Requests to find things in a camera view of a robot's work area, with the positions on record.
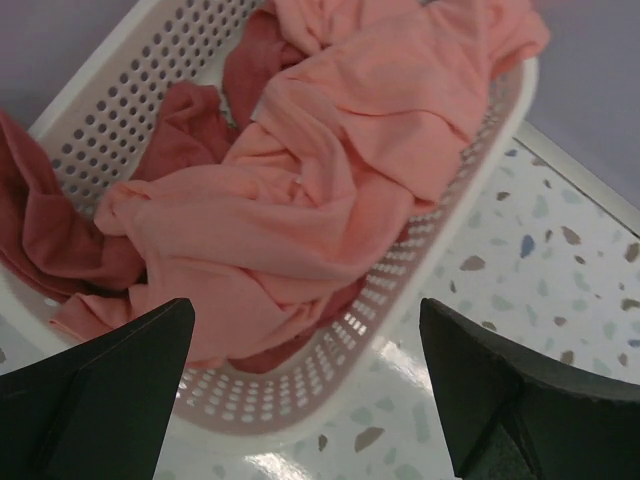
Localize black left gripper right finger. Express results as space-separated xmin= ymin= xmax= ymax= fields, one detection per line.
xmin=419 ymin=299 xmax=639 ymax=479

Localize salmon pink t shirt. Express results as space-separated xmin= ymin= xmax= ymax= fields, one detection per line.
xmin=52 ymin=1 xmax=550 ymax=367

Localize white perforated plastic basket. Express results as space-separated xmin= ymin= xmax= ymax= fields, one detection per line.
xmin=30 ymin=1 xmax=538 ymax=453

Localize dark red t shirt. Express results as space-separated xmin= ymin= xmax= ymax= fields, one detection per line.
xmin=0 ymin=9 xmax=311 ymax=376

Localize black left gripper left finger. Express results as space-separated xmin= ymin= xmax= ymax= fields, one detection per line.
xmin=1 ymin=299 xmax=195 ymax=479

